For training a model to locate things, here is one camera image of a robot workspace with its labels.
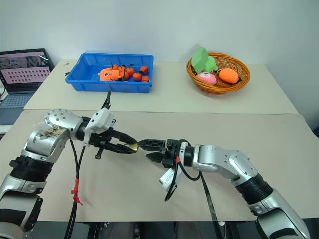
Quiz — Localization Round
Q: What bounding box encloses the blue plastic bin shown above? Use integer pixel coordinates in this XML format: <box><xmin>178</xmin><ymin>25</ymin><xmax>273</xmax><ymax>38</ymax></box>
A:
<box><xmin>65</xmin><ymin>52</ymin><xmax>155</xmax><ymax>94</ymax></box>

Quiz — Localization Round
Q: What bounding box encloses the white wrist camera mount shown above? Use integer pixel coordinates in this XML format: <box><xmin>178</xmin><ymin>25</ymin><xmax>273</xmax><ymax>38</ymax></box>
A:
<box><xmin>83</xmin><ymin>108</ymin><xmax>117</xmax><ymax>146</ymax></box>
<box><xmin>159</xmin><ymin>141</ymin><xmax>191</xmax><ymax>193</ymax></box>

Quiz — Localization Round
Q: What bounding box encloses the orange plush fish toy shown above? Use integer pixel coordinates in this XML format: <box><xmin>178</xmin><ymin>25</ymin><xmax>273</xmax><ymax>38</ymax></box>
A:
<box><xmin>97</xmin><ymin>67</ymin><xmax>123</xmax><ymax>82</ymax></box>

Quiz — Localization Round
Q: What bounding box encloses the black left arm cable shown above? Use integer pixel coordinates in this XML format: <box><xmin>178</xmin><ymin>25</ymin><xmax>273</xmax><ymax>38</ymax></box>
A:
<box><xmin>63</xmin><ymin>138</ymin><xmax>87</xmax><ymax>239</ymax></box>

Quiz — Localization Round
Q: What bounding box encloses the red tape marker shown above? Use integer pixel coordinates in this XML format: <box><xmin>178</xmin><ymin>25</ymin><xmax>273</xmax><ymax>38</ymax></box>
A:
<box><xmin>70</xmin><ymin>178</ymin><xmax>84</xmax><ymax>206</ymax></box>

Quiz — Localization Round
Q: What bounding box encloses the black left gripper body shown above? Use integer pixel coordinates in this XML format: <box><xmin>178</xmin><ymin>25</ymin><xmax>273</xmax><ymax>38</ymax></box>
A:
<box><xmin>88</xmin><ymin>127</ymin><xmax>121</xmax><ymax>160</ymax></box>

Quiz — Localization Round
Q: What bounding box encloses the pink plush toy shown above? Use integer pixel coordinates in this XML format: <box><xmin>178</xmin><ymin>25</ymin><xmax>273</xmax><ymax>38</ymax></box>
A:
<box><xmin>196</xmin><ymin>71</ymin><xmax>217</xmax><ymax>86</ymax></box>

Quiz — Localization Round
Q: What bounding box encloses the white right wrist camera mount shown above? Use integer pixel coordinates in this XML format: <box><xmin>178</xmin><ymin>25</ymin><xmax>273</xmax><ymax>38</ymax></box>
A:
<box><xmin>159</xmin><ymin>141</ymin><xmax>191</xmax><ymax>193</ymax></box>

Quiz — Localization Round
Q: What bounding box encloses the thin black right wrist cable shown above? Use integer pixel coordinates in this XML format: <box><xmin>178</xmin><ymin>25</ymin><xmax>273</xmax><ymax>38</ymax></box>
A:
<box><xmin>163</xmin><ymin>156</ymin><xmax>201</xmax><ymax>203</ymax></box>

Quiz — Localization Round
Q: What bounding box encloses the orange plush fruit toy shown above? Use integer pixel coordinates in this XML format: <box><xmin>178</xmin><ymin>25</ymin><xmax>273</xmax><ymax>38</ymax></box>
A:
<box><xmin>218</xmin><ymin>68</ymin><xmax>239</xmax><ymax>84</ymax></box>

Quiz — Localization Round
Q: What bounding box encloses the woven orange wicker basket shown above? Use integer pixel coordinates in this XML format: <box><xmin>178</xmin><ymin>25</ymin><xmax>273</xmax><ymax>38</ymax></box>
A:
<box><xmin>186</xmin><ymin>51</ymin><xmax>251</xmax><ymax>96</ymax></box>

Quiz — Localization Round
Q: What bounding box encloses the light green plush toy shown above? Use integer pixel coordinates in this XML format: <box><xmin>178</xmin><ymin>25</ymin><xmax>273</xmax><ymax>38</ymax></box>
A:
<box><xmin>204</xmin><ymin>55</ymin><xmax>218</xmax><ymax>74</ymax></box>

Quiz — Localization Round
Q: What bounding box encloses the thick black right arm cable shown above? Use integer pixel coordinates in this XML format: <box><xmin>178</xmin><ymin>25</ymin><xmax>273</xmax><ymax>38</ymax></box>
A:
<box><xmin>199</xmin><ymin>172</ymin><xmax>225</xmax><ymax>239</ymax></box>

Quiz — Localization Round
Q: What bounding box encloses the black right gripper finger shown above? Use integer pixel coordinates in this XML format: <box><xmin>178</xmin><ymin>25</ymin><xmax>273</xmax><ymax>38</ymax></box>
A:
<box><xmin>137</xmin><ymin>138</ymin><xmax>167</xmax><ymax>151</ymax></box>
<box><xmin>145</xmin><ymin>152</ymin><xmax>164</xmax><ymax>165</ymax></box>

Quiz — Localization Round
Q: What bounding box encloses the open laptop computer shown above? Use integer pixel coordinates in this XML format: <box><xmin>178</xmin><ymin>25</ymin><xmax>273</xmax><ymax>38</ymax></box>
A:
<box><xmin>0</xmin><ymin>48</ymin><xmax>55</xmax><ymax>125</ymax></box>

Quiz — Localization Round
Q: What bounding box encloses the large green plush block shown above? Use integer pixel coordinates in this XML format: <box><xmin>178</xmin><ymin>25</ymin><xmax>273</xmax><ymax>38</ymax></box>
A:
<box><xmin>191</xmin><ymin>46</ymin><xmax>210</xmax><ymax>74</ymax></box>

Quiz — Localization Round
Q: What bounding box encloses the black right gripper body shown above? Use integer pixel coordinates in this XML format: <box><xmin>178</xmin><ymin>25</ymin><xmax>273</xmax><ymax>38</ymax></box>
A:
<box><xmin>160</xmin><ymin>138</ymin><xmax>184</xmax><ymax>170</ymax></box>

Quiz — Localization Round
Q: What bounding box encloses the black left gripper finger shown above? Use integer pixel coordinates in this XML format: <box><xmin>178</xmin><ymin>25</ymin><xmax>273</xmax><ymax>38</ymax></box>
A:
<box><xmin>111</xmin><ymin>129</ymin><xmax>137</xmax><ymax>145</ymax></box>
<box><xmin>109</xmin><ymin>142</ymin><xmax>135</xmax><ymax>153</ymax></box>

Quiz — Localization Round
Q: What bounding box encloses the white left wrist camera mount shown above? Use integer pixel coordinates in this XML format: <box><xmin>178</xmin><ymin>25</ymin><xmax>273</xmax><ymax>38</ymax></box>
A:
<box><xmin>83</xmin><ymin>108</ymin><xmax>117</xmax><ymax>146</ymax></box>

